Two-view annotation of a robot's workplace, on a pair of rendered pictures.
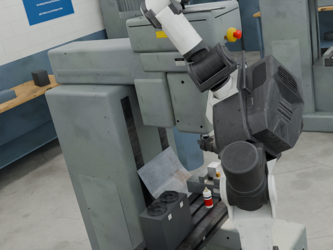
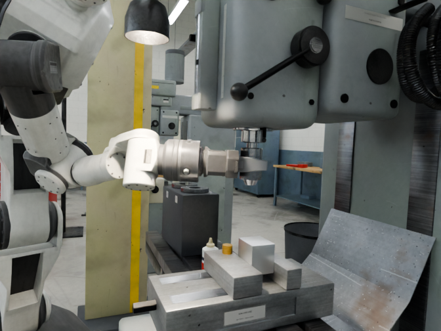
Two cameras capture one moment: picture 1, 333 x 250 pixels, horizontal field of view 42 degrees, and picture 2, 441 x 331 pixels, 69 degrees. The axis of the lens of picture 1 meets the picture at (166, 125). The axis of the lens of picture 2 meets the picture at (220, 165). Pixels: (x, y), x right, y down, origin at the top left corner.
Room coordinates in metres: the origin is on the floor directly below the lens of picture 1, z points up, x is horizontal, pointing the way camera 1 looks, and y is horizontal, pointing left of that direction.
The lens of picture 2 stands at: (2.28, -0.81, 1.27)
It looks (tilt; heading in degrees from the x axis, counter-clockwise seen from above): 4 degrees down; 118
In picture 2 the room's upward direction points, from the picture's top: 2 degrees clockwise
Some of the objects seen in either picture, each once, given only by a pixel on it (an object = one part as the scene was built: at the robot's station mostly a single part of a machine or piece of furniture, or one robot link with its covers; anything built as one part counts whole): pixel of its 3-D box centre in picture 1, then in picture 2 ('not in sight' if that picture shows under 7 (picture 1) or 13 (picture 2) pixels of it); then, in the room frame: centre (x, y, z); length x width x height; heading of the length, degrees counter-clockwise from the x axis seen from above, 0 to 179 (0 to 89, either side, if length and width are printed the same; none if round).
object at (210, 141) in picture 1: (217, 145); (208, 163); (1.94, -0.22, 1.23); 0.13 x 0.12 x 0.10; 120
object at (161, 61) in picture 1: (183, 54); not in sight; (2.04, -0.14, 1.68); 0.34 x 0.24 x 0.10; 50
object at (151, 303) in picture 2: not in sight; (144, 307); (1.90, -0.38, 0.98); 0.04 x 0.02 x 0.02; 52
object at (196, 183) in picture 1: (221, 180); (241, 286); (2.03, -0.22, 0.99); 0.35 x 0.15 x 0.11; 52
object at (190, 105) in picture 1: (197, 96); (258, 51); (2.02, -0.17, 1.47); 0.21 x 0.19 x 0.32; 140
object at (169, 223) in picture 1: (167, 220); (188, 215); (1.69, 0.08, 1.03); 0.22 x 0.12 x 0.20; 144
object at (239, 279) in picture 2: (225, 175); (230, 270); (2.01, -0.24, 1.02); 0.15 x 0.06 x 0.04; 142
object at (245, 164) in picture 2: not in sight; (252, 165); (2.03, -0.20, 1.23); 0.06 x 0.02 x 0.03; 30
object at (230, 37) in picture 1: (232, 34); not in sight; (1.87, -0.35, 1.76); 0.06 x 0.02 x 0.06; 140
